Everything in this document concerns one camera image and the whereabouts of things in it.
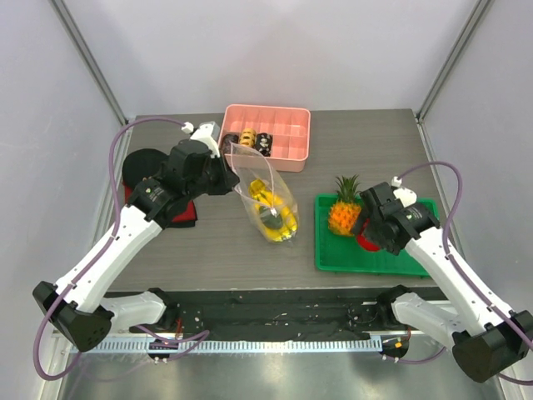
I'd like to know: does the red fake tomato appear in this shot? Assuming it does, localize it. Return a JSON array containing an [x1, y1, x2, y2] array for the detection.
[[356, 220, 381, 253]]

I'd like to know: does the clear zip top bag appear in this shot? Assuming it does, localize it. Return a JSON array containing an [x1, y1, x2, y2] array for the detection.
[[227, 144, 299, 243]]

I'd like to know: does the fake pineapple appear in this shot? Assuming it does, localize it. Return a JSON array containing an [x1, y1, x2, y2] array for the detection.
[[328, 174, 361, 237]]

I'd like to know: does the yellow fake banana bunch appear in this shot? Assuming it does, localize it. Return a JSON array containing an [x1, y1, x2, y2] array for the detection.
[[248, 179, 298, 243]]

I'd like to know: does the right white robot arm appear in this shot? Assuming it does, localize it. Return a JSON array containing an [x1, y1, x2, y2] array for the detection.
[[352, 182, 532, 383]]

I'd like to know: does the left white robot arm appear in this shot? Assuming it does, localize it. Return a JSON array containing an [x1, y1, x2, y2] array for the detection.
[[32, 136, 238, 352]]

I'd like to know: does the dark chocolate donut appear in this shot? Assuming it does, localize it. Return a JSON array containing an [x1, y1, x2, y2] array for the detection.
[[220, 133, 239, 156]]

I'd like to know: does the yellow striped donut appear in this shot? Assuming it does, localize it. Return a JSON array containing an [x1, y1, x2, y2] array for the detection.
[[238, 127, 257, 148]]

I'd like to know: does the black sprinkled donut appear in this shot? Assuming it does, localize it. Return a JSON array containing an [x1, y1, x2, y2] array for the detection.
[[254, 132, 273, 158]]

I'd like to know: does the green plastic tray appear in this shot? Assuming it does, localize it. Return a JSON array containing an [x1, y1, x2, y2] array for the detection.
[[314, 193, 430, 278]]

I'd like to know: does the black and red cap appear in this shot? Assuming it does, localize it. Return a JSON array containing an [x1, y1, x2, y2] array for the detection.
[[120, 148, 199, 229]]

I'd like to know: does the pink compartment box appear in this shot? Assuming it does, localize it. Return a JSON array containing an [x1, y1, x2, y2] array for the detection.
[[218, 104, 311, 173]]

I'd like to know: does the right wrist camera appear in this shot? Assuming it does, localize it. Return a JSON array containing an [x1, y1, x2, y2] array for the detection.
[[391, 176, 417, 208]]

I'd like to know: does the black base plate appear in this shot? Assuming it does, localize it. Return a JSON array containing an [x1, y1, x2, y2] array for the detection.
[[128, 285, 428, 339]]

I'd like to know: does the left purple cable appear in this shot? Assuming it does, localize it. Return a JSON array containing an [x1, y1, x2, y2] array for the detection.
[[32, 117, 213, 383]]

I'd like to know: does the slotted cable duct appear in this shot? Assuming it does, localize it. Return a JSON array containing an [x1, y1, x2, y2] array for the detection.
[[87, 336, 382, 355]]

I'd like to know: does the left aluminium frame post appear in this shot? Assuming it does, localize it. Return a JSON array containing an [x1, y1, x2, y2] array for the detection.
[[49, 0, 128, 125]]

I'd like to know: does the aluminium frame post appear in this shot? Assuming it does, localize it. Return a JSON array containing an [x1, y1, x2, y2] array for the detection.
[[416, 0, 496, 118], [49, 0, 128, 125]]

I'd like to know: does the right aluminium frame post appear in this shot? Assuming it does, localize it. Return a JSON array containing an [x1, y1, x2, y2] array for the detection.
[[416, 0, 496, 118]]

